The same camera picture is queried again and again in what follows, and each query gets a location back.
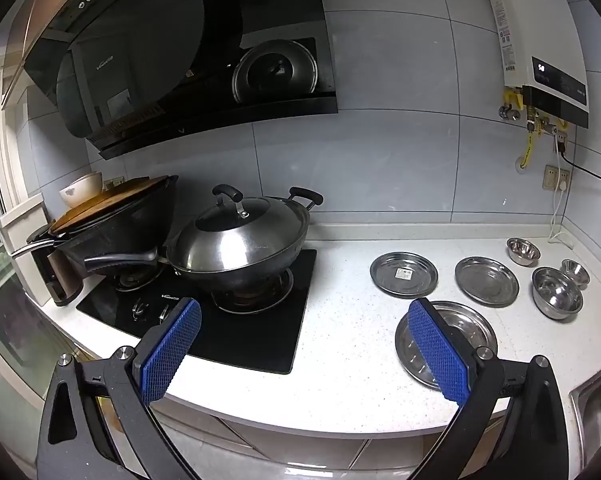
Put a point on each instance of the round wooden lid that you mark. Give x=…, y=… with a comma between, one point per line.
x=105, y=205

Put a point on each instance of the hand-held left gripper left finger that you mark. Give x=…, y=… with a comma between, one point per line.
x=173, y=345

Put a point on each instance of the white ceramic bowl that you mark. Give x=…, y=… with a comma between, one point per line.
x=80, y=192

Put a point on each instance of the black range hood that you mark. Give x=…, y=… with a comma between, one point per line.
x=155, y=35

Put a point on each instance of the large steel plate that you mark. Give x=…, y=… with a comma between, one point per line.
x=468, y=327

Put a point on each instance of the small steel plate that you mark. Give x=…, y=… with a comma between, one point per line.
x=486, y=282

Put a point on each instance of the white wall socket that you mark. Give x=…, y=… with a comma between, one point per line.
x=114, y=181

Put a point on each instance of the beige wall socket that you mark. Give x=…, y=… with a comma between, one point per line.
x=553, y=176

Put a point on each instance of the white water heater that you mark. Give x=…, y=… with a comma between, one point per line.
x=540, y=35

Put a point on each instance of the steel plate with label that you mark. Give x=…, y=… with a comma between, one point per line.
x=415, y=265

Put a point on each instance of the small steel bowl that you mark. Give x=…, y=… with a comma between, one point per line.
x=575, y=271

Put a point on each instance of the black wok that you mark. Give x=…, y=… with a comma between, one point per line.
x=125, y=230

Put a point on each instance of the steel wok lid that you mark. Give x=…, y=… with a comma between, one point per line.
x=230, y=242

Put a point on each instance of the medium steel bowl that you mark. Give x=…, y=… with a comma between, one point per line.
x=523, y=250

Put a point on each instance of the steel sink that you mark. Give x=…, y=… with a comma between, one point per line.
x=600, y=420

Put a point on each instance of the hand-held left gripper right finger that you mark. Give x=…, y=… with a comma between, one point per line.
x=438, y=350

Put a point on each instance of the white base cabinet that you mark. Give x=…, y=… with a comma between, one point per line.
x=305, y=452

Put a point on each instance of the dark countertop appliance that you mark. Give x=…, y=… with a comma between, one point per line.
x=55, y=280

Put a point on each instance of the large steel bowl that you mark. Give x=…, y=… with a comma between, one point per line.
x=556, y=292

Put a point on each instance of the black glass gas stove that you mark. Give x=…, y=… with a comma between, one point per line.
x=260, y=330

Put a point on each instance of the steel wok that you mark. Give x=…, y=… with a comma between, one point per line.
x=260, y=272

